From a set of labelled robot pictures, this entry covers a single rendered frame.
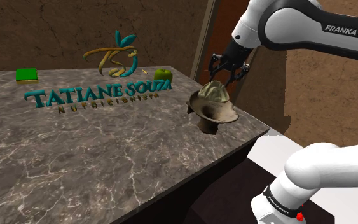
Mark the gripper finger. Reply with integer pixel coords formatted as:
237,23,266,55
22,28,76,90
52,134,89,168
209,53,228,79
224,61,251,88

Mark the brown door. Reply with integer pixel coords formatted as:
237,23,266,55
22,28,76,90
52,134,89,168
190,0,251,94

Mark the brown footed bowl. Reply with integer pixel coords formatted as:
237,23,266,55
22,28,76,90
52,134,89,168
186,89,240,135

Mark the green apple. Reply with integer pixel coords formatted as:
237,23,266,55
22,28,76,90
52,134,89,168
153,68,173,85

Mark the teal and gold letter sign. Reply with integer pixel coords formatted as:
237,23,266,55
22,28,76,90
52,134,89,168
24,30,173,115

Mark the green and yellow sponge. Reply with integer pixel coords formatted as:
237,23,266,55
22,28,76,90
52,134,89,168
15,67,39,85

